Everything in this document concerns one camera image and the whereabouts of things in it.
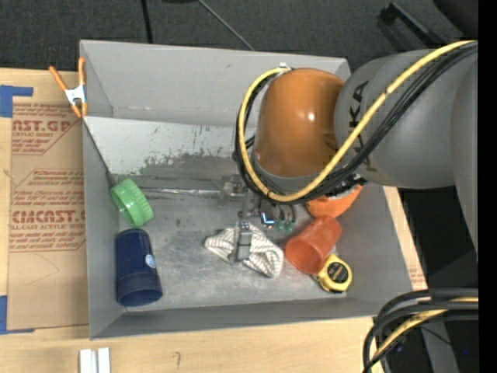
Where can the yellow and black tape measure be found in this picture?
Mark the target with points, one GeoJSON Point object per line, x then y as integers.
{"type": "Point", "coordinates": [336, 273]}

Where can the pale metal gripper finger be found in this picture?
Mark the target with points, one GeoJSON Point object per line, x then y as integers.
{"type": "Point", "coordinates": [243, 243]}
{"type": "Point", "coordinates": [233, 188]}

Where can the dark blue plastic cup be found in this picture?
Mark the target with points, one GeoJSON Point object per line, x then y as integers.
{"type": "Point", "coordinates": [136, 270]}

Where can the grey metal bin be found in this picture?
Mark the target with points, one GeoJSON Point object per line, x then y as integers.
{"type": "Point", "coordinates": [202, 282]}

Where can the orange translucent plastic cup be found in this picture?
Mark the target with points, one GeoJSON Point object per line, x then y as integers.
{"type": "Point", "coordinates": [310, 243]}

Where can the brown cardboard board, red print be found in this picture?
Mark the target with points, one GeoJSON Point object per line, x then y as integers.
{"type": "Point", "coordinates": [46, 247]}

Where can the green plastic cup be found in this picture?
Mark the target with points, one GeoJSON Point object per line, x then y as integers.
{"type": "Point", "coordinates": [134, 204]}

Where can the white checked cloth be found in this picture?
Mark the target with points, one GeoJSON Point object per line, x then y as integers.
{"type": "Point", "coordinates": [264, 256]}

